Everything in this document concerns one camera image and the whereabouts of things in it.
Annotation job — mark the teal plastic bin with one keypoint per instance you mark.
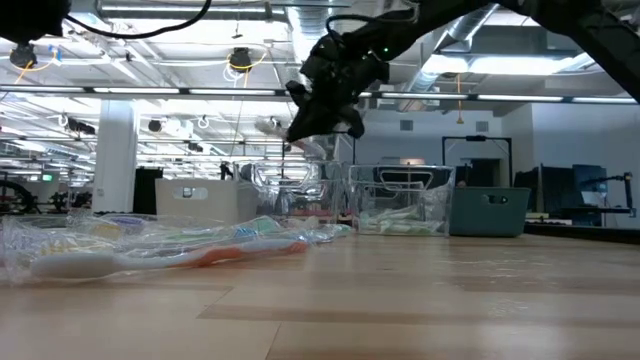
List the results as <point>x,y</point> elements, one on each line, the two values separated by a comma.
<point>475,215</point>

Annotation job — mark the clear plastic bin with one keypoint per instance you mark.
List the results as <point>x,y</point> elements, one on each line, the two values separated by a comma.
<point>265,200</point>
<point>370,200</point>

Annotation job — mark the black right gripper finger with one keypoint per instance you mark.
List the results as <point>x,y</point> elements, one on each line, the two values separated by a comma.
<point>355,122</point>
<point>320,120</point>

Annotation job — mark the black metal stand frame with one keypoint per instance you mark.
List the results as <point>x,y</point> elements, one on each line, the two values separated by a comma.
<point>475,138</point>

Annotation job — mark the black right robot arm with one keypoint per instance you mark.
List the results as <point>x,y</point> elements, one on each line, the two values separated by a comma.
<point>415,22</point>

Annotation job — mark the silver round air duct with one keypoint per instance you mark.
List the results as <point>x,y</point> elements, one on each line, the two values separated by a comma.
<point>312,145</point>
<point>470,25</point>

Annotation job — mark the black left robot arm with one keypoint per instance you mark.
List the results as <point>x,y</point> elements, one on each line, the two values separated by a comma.
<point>30,17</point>

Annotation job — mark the white square pillar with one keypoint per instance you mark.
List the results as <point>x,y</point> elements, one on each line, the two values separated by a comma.
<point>115,160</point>

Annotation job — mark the long LED light bar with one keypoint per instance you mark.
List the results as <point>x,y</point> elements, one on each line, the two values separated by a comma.
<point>150,91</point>

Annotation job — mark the orange toothbrush in clear wrap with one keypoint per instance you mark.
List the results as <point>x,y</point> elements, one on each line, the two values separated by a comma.
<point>200,257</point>

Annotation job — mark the black tall cabinet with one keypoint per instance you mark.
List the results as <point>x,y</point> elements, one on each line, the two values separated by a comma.
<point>145,192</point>

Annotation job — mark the white plastic bin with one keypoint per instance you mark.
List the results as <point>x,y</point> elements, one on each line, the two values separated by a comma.
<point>220,205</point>

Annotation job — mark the green exit sign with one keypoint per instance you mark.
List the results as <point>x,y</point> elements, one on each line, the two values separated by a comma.
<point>47,177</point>

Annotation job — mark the background computer monitor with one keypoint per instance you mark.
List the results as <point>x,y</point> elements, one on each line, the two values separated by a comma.
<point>590,185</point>

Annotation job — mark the black jointed stand arm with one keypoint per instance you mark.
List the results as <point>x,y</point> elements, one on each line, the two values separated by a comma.
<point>627,187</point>

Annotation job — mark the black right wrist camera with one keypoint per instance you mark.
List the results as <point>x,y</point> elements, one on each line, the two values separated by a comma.
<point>322,50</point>

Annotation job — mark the green toothbrush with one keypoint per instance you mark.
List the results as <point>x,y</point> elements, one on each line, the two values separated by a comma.
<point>332,232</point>
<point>262,225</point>
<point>400,229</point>
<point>395,217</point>

